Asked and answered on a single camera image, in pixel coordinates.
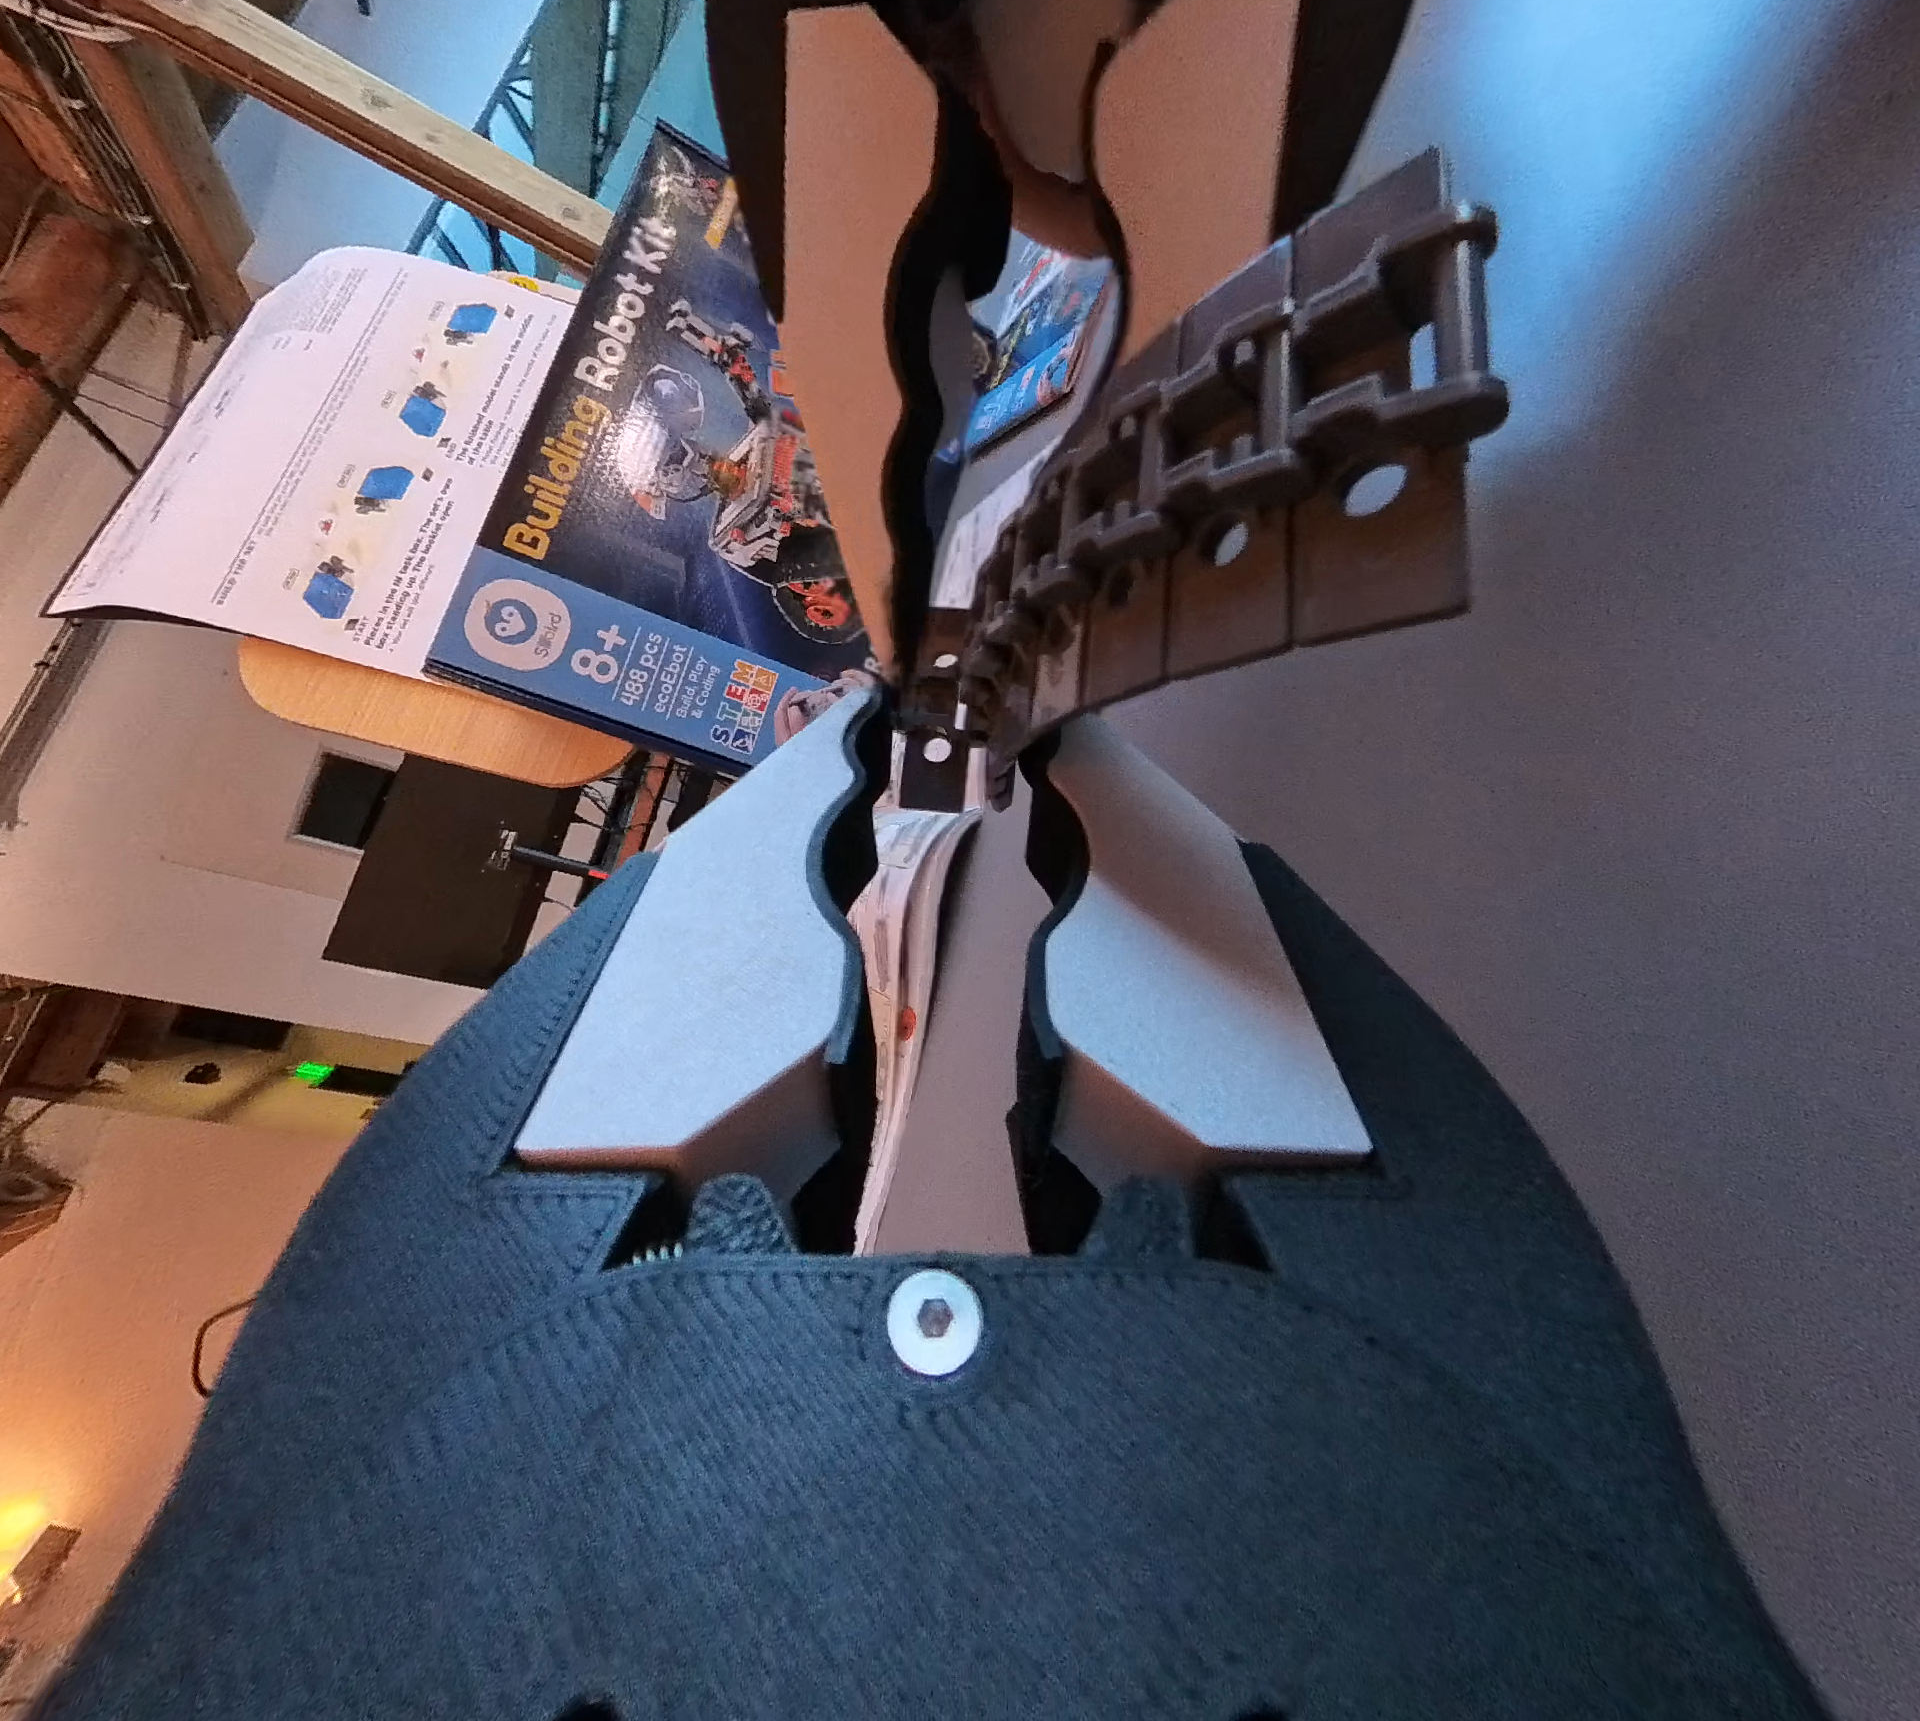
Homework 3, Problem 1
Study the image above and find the wooden chair back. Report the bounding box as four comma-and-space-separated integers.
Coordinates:
235, 633, 639, 788

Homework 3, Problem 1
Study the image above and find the blue printed leaflet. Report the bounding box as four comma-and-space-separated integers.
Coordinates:
960, 236, 1119, 463

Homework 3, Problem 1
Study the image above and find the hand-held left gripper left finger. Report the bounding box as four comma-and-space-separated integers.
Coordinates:
510, 687, 891, 1221

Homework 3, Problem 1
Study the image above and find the white printed sheet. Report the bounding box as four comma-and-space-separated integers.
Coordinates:
44, 247, 579, 680

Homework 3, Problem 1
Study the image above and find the blue robot kit box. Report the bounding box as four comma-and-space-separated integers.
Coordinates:
424, 120, 902, 779

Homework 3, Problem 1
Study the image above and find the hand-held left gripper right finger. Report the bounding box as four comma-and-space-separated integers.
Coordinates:
1023, 716, 1378, 1213

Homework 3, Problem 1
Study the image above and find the grey desk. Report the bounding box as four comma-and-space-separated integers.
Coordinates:
900, 0, 1920, 1721

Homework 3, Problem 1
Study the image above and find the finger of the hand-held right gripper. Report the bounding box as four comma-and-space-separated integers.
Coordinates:
782, 3, 1021, 703
1082, 0, 1307, 410

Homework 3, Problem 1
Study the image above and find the person's right hand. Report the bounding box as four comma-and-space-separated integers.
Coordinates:
1012, 169, 1122, 257

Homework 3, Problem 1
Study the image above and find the open instruction booklet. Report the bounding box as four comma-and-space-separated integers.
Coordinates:
851, 476, 1052, 1259

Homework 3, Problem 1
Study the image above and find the grey toy track chain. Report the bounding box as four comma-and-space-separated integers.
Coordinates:
896, 147, 1510, 814

